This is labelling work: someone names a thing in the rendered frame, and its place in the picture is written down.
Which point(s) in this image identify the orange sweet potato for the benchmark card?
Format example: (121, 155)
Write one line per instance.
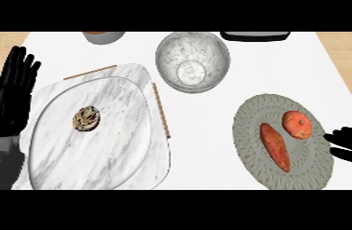
(275, 146)

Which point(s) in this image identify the white marble bowl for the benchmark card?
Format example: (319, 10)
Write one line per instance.
(192, 61)

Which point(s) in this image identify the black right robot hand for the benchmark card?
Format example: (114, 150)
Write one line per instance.
(342, 142)

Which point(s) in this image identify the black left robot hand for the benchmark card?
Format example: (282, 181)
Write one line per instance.
(15, 94)

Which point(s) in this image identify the white marble plate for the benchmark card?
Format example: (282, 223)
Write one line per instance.
(89, 137)

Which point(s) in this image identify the black tray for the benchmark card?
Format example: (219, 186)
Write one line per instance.
(254, 36)

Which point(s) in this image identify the brown speckled cookie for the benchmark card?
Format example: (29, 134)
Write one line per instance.
(86, 118)

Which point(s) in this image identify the orange round fruit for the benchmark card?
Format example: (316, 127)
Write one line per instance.
(296, 124)

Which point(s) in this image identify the white marble cutting board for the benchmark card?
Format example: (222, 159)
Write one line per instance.
(152, 115)

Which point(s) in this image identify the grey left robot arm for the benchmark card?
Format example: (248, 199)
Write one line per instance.
(9, 162)

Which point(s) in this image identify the grey round placemat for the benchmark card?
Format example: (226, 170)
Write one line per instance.
(250, 137)

